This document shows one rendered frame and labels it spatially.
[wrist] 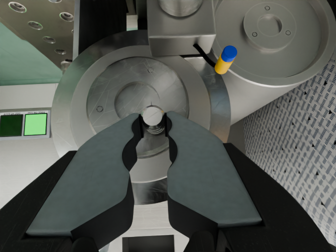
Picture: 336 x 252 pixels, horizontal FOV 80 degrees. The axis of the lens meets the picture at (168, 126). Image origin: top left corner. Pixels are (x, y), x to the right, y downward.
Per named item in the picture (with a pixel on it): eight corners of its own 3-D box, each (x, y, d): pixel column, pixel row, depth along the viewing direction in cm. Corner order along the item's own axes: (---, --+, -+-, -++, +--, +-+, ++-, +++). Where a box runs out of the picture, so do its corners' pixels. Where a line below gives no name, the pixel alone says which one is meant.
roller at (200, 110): (207, 42, 17) (216, 180, 15) (183, 113, 43) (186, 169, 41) (72, 46, 17) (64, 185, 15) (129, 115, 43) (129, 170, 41)
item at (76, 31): (82, -92, 22) (77, 67, 19) (126, 39, 45) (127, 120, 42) (78, -92, 22) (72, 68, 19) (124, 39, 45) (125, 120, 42)
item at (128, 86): (145, 36, 15) (210, 109, 14) (148, 50, 17) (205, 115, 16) (64, 96, 15) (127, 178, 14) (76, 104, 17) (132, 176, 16)
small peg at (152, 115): (153, 99, 12) (169, 116, 11) (156, 111, 14) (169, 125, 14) (135, 115, 12) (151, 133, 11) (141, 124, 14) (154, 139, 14)
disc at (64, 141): (224, 26, 18) (239, 202, 15) (222, 30, 18) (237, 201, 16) (56, 31, 18) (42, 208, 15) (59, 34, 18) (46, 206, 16)
